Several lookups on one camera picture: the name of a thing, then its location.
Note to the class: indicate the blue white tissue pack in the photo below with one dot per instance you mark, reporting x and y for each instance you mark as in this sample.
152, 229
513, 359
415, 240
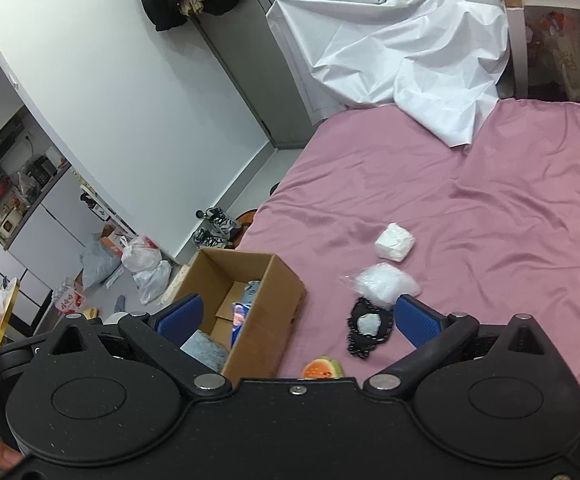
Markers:
240, 312

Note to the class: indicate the orange cardboard package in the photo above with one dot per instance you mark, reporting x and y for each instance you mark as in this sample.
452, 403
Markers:
114, 238

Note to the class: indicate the small grey-blue plush rag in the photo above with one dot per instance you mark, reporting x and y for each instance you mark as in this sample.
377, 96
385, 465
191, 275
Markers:
250, 291

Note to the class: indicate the kitchen shelf with appliances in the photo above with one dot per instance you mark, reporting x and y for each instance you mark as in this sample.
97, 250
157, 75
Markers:
30, 166

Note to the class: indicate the clear plastic bag of cotton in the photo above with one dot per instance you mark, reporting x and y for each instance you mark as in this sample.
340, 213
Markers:
382, 284

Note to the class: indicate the brown cardboard box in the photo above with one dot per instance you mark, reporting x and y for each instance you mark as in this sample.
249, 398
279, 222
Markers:
219, 277

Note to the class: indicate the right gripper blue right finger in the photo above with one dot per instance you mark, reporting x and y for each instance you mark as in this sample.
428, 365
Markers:
437, 339

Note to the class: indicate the pink bed sheet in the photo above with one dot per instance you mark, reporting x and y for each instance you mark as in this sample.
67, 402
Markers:
497, 225

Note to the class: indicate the grey door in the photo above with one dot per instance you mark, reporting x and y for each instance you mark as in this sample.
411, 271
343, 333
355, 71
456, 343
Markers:
244, 45

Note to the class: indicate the black lace eye mask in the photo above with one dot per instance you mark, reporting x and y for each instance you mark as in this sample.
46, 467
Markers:
368, 327

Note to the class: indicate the white soft bundle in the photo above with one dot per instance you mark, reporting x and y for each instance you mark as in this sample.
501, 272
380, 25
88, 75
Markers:
394, 243

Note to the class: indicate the grey white sneakers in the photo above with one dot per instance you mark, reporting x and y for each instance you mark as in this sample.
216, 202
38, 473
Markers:
217, 229

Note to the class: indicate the grey plastic mailer bag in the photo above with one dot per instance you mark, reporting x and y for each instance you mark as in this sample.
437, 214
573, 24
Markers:
99, 262

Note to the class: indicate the white crumpled cover sheet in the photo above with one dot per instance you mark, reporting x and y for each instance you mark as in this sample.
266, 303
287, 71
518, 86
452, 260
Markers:
439, 61

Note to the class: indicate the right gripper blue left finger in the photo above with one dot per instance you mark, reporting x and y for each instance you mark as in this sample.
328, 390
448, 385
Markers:
156, 340

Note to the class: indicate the plush hamburger toy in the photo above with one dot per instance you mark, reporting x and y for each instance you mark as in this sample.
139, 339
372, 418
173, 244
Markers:
323, 368

